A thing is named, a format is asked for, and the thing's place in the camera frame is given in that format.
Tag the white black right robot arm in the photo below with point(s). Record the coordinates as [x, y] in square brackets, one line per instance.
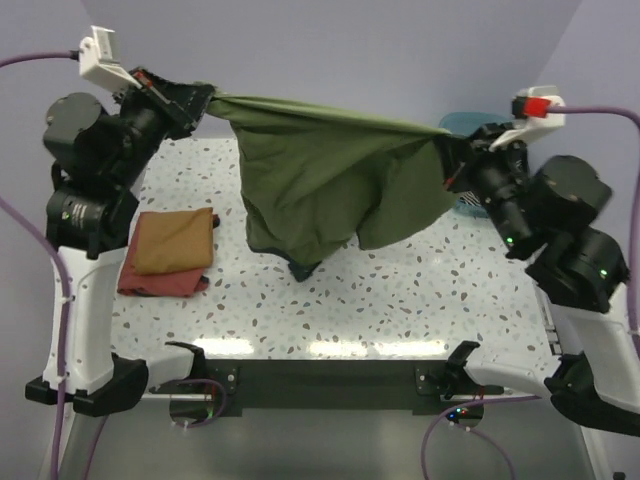
[544, 218]

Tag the olive green tank top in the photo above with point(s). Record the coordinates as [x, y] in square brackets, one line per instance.
[313, 177]

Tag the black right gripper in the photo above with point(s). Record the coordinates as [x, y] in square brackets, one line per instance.
[478, 147]

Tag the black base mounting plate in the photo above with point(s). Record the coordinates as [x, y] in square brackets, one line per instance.
[419, 386]

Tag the black white striped tank top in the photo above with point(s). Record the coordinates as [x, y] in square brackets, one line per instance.
[469, 200]

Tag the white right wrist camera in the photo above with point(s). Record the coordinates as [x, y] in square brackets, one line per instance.
[531, 119]

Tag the folded mustard orange tank top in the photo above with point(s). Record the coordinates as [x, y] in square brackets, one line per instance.
[178, 241]

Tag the folded rust red tank top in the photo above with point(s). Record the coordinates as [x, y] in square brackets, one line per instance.
[177, 285]

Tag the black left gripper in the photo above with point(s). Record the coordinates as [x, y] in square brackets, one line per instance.
[180, 103]

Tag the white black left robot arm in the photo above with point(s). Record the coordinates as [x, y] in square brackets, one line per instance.
[98, 157]

